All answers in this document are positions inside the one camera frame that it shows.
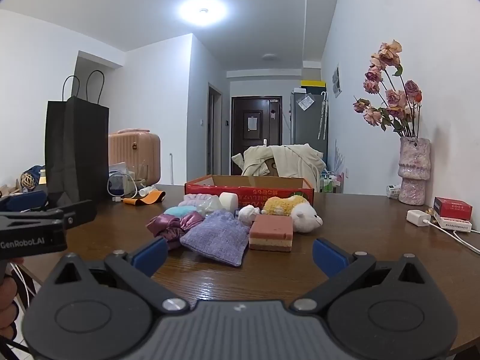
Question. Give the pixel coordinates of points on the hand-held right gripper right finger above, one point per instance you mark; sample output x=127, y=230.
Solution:
x=330, y=257

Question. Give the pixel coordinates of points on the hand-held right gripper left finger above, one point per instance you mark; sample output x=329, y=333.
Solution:
x=152, y=255

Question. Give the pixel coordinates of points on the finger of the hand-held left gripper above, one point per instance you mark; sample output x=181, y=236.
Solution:
x=26, y=200
x=80, y=213

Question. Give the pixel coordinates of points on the purple satin scrunchie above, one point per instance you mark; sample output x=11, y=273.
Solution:
x=176, y=227

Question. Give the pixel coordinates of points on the light blue soft pad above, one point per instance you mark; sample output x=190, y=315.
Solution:
x=177, y=211

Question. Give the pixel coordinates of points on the yellow and white plush toy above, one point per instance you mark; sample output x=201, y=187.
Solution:
x=292, y=210

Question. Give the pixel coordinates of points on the pink layered sponge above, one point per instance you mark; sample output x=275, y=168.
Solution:
x=270, y=232

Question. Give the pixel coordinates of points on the lavender knitted pouch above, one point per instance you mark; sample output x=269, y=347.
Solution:
x=217, y=238

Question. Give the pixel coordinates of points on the lilac fluffy towel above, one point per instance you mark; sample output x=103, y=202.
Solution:
x=195, y=199

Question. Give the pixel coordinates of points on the red cardboard box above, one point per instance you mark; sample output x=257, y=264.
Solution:
x=262, y=192

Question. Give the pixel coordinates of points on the white round sponge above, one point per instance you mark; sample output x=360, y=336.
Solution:
x=228, y=200

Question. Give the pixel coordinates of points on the person's left hand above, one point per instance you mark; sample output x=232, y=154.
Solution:
x=7, y=307

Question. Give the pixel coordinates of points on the rattan ball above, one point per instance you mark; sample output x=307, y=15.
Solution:
x=27, y=180

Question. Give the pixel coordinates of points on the dark blue cloth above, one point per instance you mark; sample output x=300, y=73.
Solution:
x=35, y=172

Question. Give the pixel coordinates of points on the blue plastic bag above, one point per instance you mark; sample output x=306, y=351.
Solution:
x=119, y=176

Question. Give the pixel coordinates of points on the small white bottle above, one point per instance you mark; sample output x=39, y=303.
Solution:
x=147, y=191

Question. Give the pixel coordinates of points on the black paper bag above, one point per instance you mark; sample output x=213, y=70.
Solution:
x=75, y=150

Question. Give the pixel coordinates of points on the clear glass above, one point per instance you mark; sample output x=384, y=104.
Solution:
x=139, y=178

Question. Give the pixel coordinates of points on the rack with bottles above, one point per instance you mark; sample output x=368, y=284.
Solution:
x=332, y=183

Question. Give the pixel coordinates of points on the pink suitcase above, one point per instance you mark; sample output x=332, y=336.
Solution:
x=135, y=153

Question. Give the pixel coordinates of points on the white pole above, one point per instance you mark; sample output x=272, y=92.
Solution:
x=171, y=168

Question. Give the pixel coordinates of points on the small white carton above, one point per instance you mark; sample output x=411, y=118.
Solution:
x=393, y=191

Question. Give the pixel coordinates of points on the white charger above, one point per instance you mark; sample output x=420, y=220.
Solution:
x=418, y=218

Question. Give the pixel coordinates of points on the beige jacket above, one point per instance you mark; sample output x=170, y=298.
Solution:
x=296, y=161

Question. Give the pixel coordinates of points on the brown chair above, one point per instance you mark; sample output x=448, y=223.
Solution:
x=270, y=167

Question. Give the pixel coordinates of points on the pink mottled vase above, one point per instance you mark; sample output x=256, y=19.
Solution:
x=413, y=172

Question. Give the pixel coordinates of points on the white power strip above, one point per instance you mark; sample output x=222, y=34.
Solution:
x=453, y=225

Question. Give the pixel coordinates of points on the small red box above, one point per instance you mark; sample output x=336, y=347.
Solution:
x=452, y=208

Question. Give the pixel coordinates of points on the grey refrigerator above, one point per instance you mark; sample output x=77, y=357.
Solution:
x=305, y=123

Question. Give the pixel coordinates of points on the dark brown door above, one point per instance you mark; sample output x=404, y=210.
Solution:
x=258, y=138

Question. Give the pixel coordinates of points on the white folded umbrella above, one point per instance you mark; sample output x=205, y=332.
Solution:
x=323, y=116

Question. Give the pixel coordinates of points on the paper notice on door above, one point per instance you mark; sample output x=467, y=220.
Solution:
x=251, y=123

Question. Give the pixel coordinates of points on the dried pink roses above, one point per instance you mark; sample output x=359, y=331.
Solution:
x=393, y=97

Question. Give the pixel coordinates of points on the yellow and black box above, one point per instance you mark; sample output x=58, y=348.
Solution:
x=313, y=85

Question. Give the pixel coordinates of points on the small flat ceiling light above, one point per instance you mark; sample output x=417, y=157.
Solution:
x=270, y=57

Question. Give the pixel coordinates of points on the round ceiling light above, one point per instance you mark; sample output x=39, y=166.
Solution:
x=203, y=11

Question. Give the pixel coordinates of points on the wall poster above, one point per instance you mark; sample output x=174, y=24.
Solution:
x=336, y=80

